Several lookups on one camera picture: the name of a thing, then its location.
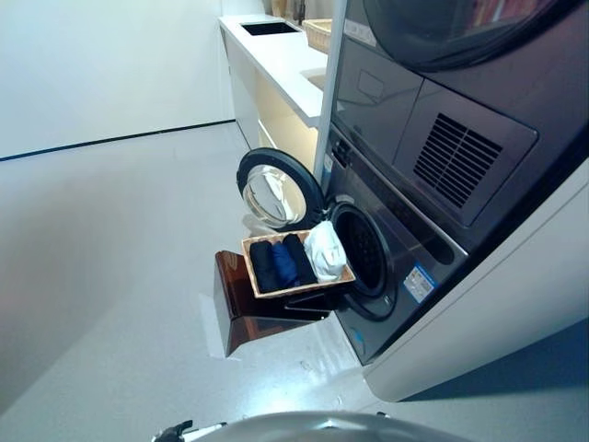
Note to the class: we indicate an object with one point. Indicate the glossy brown stool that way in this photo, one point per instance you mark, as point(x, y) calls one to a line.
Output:
point(239, 304)

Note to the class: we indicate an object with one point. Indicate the white laundry counter cabinet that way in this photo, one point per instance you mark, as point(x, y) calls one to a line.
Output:
point(276, 92)

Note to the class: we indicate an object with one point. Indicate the dark grey washing machine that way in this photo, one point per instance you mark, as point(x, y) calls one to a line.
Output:
point(506, 331)
point(405, 258)

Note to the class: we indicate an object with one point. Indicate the woven wicker tray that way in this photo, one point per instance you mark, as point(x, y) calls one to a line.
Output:
point(318, 31)

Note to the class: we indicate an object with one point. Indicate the dark navy rolled garment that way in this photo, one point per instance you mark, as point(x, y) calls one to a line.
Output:
point(301, 258)

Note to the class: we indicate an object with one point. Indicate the round glass washing machine door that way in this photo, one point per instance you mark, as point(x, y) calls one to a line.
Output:
point(274, 188)

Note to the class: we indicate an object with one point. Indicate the rectangular wicker laundry basket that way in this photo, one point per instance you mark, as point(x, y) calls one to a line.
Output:
point(257, 285)

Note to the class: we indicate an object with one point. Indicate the dark grey stacked dryer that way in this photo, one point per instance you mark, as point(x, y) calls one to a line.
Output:
point(460, 92)

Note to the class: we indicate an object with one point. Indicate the black recessed sink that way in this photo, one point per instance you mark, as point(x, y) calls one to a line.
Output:
point(269, 28)

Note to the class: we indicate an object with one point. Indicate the blue energy label sticker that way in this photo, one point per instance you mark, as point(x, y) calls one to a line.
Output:
point(420, 281)

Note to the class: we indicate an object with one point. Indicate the black rolled garment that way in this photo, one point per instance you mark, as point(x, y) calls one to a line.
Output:
point(262, 264)

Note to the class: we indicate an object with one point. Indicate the white crumpled garment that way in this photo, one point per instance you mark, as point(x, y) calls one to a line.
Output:
point(324, 253)

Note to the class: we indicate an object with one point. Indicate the white vertical cabinet panel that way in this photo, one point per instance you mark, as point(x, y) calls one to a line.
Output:
point(330, 87)

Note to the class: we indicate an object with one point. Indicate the blue rolled garment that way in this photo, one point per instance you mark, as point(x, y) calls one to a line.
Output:
point(284, 262)

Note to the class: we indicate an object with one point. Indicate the silver robot torso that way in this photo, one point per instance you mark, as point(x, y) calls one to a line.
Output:
point(294, 426)

